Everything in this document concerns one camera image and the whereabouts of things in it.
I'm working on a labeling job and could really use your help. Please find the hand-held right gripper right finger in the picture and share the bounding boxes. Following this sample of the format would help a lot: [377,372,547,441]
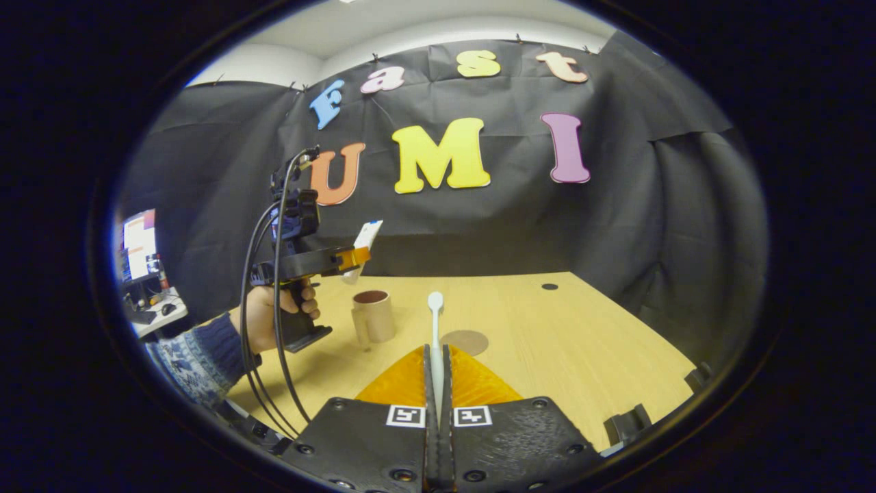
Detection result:
[441,344,603,493]

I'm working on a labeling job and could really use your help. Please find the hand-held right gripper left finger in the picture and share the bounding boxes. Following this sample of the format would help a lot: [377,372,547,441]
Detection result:
[281,344,439,493]

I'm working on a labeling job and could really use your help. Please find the white toothpaste tube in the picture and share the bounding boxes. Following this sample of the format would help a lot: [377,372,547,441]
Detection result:
[342,219,384,285]

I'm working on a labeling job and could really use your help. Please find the brown round coaster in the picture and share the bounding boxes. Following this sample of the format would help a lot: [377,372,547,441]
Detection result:
[440,329,489,357]

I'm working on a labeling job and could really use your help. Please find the beige cup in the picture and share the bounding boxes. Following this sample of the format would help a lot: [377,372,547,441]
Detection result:
[352,290,396,350]

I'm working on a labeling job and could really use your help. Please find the wooden desktop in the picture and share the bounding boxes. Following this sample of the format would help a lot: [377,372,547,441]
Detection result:
[226,272,699,453]

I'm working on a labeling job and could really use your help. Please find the computer monitor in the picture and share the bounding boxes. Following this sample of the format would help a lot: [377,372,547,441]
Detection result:
[122,209,159,285]

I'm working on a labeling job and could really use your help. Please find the white side table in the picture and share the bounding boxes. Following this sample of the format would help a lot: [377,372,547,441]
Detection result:
[133,288,189,340]

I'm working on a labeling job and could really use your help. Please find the black cable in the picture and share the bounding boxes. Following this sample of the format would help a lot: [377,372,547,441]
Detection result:
[272,147,321,425]
[240,202,296,439]

